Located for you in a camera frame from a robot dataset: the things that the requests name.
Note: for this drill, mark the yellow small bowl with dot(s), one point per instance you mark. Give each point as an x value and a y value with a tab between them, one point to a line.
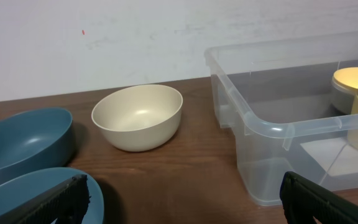
347	78

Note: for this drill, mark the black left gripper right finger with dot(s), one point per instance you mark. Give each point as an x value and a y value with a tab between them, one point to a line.
307	202

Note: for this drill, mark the dark blue bowl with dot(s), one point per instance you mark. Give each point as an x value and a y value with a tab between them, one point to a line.
35	140
21	189

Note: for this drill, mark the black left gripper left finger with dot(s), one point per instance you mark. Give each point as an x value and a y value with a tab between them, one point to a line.
64	203

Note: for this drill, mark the cream bowl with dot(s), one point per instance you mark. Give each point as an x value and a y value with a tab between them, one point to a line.
139	118

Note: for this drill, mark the white small bowl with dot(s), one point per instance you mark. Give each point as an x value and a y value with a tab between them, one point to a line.
342	90

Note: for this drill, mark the white label in container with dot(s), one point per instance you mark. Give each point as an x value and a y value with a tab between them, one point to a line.
335	156

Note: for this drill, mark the grey small bowl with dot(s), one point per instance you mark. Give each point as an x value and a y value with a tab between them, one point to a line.
342	101

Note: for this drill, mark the clear plastic storage container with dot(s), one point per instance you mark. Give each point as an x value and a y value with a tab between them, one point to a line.
276	95

